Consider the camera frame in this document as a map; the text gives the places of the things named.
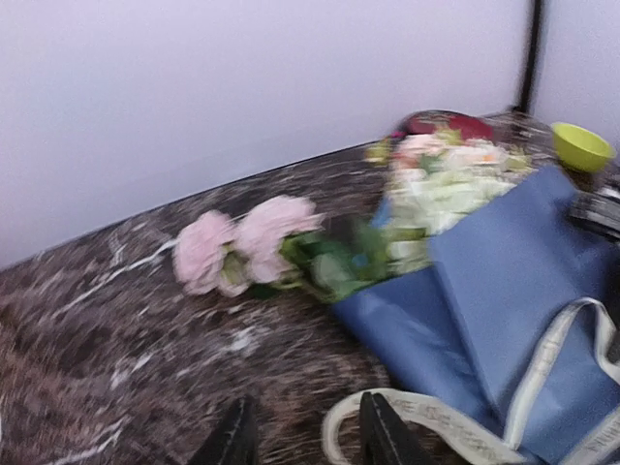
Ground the red decorated round plate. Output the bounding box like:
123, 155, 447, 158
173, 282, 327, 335
393, 110, 495, 141

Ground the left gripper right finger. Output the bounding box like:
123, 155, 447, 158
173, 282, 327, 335
358, 391, 436, 465

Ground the cream rose stem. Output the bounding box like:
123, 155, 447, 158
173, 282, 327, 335
365, 129, 532, 179

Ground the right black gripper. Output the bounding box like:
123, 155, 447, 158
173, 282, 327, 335
568, 183, 619, 242

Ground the lime green bowl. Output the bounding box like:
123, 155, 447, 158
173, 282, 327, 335
551, 122, 616, 173

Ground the pink rose stem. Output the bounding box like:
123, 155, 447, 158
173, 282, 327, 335
172, 196, 366, 303

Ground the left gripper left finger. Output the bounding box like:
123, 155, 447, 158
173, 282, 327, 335
188, 395, 259, 465

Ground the right black frame post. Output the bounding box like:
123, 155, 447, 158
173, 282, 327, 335
511, 0, 547, 113

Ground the light blue wrapping paper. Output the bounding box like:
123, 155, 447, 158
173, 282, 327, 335
333, 167, 619, 464

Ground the cream ribbon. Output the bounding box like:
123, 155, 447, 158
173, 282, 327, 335
322, 295, 620, 465

